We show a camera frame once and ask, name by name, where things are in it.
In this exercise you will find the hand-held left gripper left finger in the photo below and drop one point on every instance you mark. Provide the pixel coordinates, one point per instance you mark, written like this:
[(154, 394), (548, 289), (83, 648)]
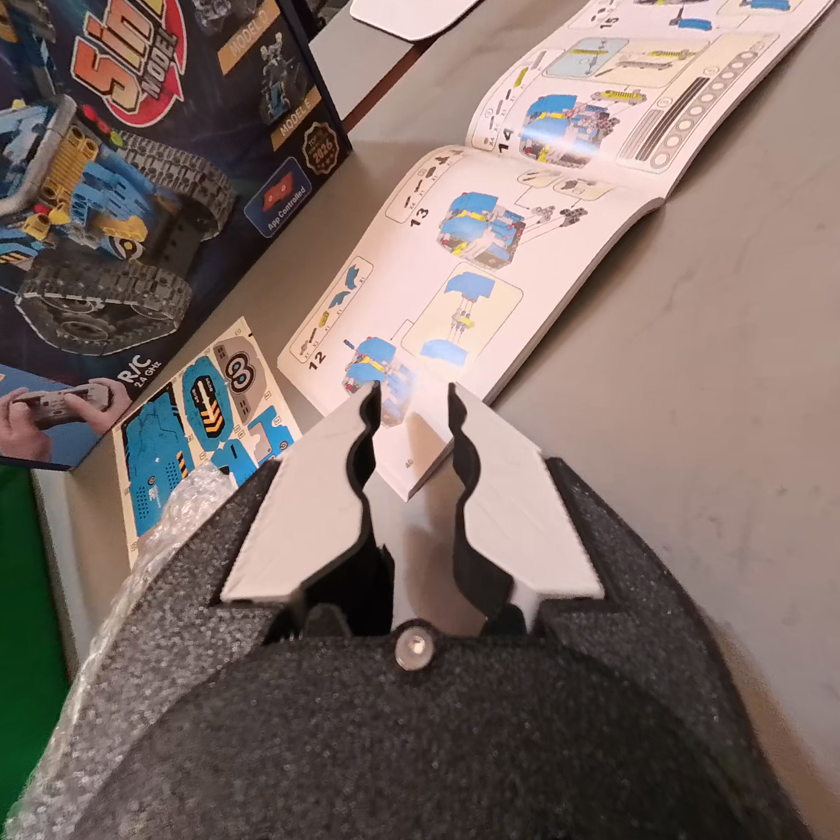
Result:
[(302, 518)]

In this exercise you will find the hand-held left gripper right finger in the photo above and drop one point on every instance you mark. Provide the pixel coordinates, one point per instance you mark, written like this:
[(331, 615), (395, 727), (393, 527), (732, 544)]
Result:
[(531, 518)]

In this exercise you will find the instruction booklet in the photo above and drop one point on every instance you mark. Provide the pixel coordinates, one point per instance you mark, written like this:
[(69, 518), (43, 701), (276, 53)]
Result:
[(558, 229)]

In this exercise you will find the blue sticker sheet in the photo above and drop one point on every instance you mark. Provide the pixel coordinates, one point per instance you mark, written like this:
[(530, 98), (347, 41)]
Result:
[(164, 446)]

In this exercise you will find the clear plastic bag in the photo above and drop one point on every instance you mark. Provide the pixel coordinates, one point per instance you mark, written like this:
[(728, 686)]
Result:
[(98, 656)]

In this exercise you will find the dark printed toy set box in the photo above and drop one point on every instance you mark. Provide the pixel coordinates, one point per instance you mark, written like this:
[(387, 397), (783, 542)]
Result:
[(131, 229)]

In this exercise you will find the white book stand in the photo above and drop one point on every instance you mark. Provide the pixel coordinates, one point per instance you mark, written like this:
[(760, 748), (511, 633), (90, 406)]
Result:
[(413, 16)]

